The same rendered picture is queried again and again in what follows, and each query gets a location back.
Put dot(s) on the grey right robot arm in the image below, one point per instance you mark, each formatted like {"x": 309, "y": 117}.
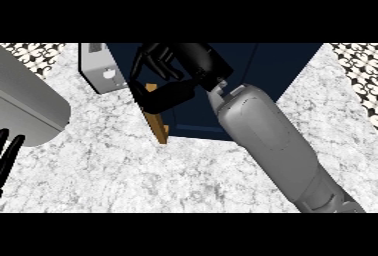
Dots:
{"x": 266, "y": 133}

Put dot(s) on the dark blue cabinet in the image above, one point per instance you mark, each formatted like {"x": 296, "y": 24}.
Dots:
{"x": 256, "y": 86}

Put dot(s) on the open wooden cabinet door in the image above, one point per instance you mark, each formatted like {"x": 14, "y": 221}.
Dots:
{"x": 157, "y": 126}

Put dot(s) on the white toaster appliance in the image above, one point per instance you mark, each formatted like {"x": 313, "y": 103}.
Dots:
{"x": 101, "y": 68}

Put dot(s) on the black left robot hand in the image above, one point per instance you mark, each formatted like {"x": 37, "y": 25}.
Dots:
{"x": 9, "y": 153}

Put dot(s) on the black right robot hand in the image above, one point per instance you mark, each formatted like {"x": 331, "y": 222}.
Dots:
{"x": 197, "y": 63}

